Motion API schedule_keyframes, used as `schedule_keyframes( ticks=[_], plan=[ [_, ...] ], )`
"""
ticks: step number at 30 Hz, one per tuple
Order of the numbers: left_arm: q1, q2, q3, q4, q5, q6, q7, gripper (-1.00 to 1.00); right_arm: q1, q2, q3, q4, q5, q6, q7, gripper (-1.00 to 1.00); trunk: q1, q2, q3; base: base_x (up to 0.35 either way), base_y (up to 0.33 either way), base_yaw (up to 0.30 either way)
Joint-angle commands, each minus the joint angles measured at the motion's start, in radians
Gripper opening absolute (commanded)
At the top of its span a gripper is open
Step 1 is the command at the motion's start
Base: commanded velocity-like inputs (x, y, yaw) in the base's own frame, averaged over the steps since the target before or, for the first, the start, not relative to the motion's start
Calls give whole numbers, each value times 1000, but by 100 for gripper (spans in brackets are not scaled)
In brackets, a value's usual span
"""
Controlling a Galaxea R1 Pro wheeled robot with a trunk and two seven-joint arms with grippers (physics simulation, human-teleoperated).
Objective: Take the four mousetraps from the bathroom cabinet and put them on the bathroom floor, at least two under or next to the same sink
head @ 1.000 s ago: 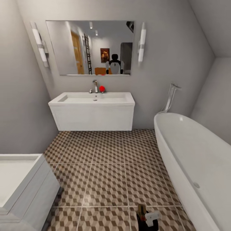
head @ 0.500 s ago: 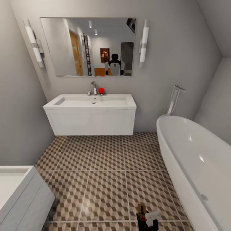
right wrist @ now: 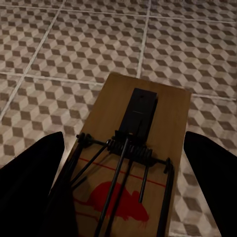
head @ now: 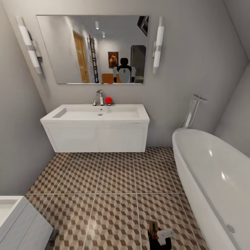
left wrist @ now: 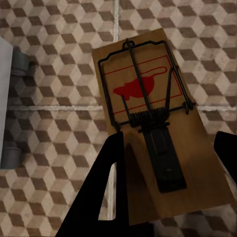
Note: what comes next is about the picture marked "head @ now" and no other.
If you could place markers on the serving cart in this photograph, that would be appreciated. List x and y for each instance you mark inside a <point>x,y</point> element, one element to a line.
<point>22,227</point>

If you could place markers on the mousetrap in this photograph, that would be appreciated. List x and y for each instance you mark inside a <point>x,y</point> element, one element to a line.
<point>153,229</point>

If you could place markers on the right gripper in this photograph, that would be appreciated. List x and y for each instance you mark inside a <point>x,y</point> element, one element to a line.
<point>155,245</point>

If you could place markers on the bathtub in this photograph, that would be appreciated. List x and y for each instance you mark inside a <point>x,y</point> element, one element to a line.
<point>216,179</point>

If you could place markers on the wall mounted light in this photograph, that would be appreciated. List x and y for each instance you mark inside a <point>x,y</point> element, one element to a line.
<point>32,46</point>
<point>157,44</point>

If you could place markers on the furniture sink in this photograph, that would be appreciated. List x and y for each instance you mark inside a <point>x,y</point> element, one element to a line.
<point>97,127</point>

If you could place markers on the mirror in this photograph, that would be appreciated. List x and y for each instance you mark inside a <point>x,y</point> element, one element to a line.
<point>96,49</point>

